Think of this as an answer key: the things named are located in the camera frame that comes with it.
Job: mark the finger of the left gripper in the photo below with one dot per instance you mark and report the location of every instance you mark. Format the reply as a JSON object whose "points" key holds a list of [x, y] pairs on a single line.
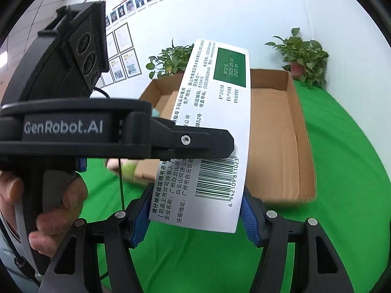
{"points": [[169, 141]]}

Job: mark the framed certificates on wall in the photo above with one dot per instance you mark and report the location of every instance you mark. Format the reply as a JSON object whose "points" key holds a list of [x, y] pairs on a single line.
{"points": [[123, 61]]}

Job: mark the pink plush pig toy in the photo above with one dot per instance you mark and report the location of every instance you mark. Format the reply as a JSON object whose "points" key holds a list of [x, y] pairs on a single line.
{"points": [[139, 172]]}

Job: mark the right potted plant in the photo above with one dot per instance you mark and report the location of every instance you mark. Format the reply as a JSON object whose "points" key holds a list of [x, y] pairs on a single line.
{"points": [[306, 60]]}

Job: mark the left potted plant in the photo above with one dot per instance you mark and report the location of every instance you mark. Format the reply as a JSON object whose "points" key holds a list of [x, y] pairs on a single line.
{"points": [[170, 61]]}

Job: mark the large open cardboard tray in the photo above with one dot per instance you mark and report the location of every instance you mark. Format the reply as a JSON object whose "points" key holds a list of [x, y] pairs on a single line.
{"points": [[280, 168]]}

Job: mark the potted plant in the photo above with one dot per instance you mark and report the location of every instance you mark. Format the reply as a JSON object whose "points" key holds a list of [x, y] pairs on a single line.
{"points": [[170, 61], [306, 60]]}

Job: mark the person's left hand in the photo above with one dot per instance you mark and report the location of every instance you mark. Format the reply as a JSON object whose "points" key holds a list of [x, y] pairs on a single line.
{"points": [[51, 226]]}

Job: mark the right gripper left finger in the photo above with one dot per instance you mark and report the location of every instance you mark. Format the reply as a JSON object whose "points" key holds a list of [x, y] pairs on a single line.
{"points": [[75, 267]]}

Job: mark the white green medicine box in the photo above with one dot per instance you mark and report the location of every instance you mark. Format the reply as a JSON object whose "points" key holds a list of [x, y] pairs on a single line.
{"points": [[214, 93]]}

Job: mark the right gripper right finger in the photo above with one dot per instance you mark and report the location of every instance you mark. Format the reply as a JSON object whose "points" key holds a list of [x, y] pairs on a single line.
{"points": [[317, 266]]}

